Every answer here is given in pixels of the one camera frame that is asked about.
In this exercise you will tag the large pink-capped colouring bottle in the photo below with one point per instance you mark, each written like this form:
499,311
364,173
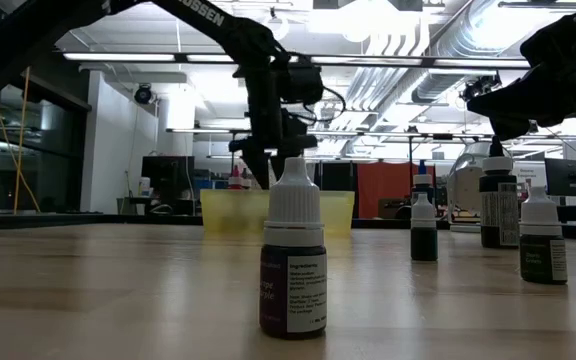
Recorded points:
235,180

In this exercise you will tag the black ceiling spotlight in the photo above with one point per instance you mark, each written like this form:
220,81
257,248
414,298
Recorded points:
143,94
478,87

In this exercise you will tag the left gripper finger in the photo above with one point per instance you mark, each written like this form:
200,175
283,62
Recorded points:
277,160
260,167

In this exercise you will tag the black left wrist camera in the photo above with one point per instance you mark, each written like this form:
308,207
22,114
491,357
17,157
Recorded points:
302,82

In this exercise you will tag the white wipes canister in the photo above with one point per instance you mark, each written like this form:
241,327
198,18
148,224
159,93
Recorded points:
144,187

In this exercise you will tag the orange partition curtain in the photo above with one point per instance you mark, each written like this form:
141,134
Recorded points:
378,185

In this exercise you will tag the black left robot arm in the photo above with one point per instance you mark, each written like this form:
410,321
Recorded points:
238,35

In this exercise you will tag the dark green small dropper bottle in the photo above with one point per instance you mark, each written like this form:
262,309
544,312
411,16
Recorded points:
543,260

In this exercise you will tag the purple small dropper bottle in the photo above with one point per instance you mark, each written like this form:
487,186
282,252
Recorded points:
293,280

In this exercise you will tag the black office desk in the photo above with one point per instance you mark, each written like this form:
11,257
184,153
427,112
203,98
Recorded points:
135,200

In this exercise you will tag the black partition panel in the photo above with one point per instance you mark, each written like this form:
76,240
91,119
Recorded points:
338,175

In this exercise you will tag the black computer monitor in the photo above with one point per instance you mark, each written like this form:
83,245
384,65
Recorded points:
168,172
568,177

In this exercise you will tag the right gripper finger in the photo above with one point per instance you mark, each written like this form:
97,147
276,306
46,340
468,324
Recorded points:
513,97
508,129

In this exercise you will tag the yellow translucent plastic bin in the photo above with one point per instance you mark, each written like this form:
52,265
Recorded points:
228,212

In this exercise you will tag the black frame bar with lights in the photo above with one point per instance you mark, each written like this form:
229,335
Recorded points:
428,62

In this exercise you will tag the large black-capped colouring bottle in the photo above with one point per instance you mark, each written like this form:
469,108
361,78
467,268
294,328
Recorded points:
495,210

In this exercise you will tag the white wall sign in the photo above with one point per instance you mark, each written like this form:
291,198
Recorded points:
533,175

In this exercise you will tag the large purple-capped colouring bottle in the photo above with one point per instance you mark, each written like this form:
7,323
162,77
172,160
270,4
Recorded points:
246,181

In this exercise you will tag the large blue-capped colouring bottle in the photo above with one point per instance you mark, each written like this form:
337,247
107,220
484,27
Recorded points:
422,179

